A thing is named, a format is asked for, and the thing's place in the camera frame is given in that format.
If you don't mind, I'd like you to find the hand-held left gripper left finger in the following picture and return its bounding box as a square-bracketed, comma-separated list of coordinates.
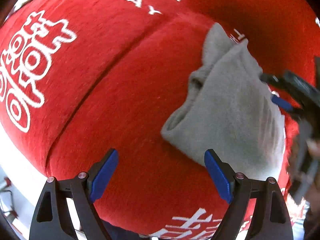
[29, 148, 119, 240]

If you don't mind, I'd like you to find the person's right hand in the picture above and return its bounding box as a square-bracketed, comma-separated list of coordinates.
[306, 139, 320, 157]

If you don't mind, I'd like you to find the red printed blanket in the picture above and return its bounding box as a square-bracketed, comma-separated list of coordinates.
[0, 0, 320, 240]

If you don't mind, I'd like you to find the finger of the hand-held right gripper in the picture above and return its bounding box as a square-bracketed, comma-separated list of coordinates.
[271, 91, 304, 122]
[259, 69, 320, 100]

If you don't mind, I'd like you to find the dark wire frame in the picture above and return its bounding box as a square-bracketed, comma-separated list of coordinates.
[0, 177, 18, 222]

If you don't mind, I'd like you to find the grey sweater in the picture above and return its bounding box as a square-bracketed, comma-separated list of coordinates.
[160, 22, 287, 180]

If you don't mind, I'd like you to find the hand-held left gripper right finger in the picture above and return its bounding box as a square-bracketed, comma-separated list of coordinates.
[204, 149, 294, 240]

